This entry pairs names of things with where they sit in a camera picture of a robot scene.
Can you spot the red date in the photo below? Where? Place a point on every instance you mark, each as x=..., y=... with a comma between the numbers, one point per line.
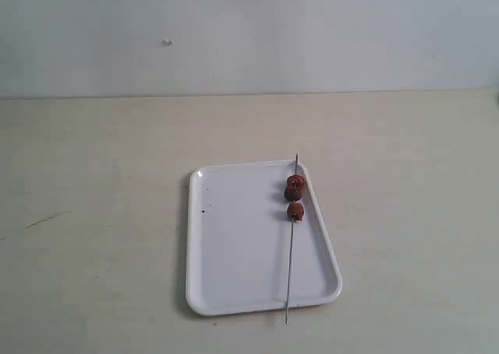
x=295, y=182
x=293, y=194
x=295, y=211

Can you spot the thin metal skewer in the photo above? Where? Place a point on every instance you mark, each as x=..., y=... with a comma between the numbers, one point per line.
x=290, y=253

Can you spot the white rectangular plastic tray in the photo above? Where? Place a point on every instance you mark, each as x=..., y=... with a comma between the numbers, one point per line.
x=238, y=239

